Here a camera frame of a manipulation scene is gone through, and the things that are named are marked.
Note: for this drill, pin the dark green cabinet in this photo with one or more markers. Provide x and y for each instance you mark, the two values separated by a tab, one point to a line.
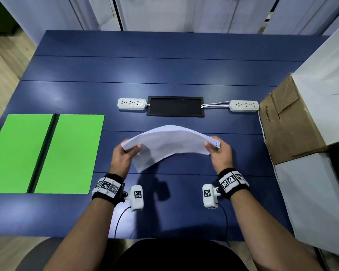
0	19

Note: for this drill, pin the green folder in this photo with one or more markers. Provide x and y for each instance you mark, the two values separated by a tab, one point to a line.
14	155

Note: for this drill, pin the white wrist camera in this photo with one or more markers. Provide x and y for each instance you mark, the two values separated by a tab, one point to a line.
136	197
209	196

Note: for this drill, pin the person's left hand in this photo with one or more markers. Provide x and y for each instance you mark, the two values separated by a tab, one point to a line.
120	162

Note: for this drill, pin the person's right hand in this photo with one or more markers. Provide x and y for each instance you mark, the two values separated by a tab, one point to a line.
221	159

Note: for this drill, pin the white locker cabinets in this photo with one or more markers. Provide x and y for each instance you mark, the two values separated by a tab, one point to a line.
172	14

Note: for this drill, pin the person's left forearm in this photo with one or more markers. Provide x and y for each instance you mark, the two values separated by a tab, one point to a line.
79	239

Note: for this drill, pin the person's right forearm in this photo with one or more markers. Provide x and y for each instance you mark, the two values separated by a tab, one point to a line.
265	231

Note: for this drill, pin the white power strip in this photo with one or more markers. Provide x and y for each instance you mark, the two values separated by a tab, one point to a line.
244	106
131	104

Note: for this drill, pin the pile of white papers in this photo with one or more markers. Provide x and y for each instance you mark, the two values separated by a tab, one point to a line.
169	138

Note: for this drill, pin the black stand leg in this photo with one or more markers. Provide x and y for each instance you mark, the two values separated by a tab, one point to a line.
318	258

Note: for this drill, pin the person's black clothing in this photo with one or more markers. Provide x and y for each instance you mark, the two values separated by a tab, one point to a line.
180	256

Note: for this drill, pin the grey round stool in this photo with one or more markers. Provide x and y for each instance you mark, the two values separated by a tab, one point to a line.
36	259

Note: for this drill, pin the brown cardboard box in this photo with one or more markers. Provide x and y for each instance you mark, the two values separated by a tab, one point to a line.
291	129

